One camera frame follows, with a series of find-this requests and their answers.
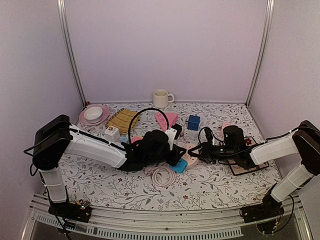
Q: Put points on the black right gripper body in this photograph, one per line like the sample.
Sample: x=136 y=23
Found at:
x=228 y=153

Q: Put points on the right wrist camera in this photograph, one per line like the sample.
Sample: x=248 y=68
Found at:
x=209 y=136

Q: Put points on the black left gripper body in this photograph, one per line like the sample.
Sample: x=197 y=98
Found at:
x=156 y=160

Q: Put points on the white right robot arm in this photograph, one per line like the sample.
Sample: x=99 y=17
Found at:
x=303 y=140

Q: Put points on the dark blue cube socket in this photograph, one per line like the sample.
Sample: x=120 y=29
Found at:
x=193 y=123

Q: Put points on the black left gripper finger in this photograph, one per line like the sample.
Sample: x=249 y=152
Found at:
x=180 y=151
x=174 y=160

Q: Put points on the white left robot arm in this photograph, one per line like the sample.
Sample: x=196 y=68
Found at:
x=59 y=137

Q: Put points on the light blue plug adapter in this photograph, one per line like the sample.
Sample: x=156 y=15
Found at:
x=124 y=139

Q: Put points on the floral square plate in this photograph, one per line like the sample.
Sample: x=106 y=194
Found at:
x=238 y=170

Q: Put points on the pink plate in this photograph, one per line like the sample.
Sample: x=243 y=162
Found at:
x=104 y=117

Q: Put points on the woven bamboo tray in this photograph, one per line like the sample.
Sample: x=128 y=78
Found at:
x=121 y=120

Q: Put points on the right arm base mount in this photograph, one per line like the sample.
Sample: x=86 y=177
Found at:
x=269 y=208

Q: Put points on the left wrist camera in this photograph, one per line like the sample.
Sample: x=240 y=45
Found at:
x=173 y=134

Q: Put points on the small pink cube socket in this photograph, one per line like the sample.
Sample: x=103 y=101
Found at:
x=224 y=125

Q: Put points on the round pink power socket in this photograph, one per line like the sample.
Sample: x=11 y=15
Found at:
x=191 y=161

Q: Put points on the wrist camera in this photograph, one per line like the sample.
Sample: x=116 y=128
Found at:
x=173 y=134
x=209 y=136

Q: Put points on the cream ceramic mug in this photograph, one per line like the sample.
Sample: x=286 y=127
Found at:
x=162 y=98

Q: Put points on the cyan square plug adapter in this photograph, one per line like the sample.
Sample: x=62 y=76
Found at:
x=180 y=166

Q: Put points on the pink plug adapter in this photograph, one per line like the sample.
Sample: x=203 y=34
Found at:
x=136 y=139

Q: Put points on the white bowl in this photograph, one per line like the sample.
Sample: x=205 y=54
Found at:
x=93 y=114

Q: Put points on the white power strip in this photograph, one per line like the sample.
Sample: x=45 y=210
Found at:
x=112 y=133

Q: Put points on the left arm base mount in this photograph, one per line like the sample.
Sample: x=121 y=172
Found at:
x=71 y=211

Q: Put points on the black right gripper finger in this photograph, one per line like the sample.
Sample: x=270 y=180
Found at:
x=198 y=148
x=196 y=154

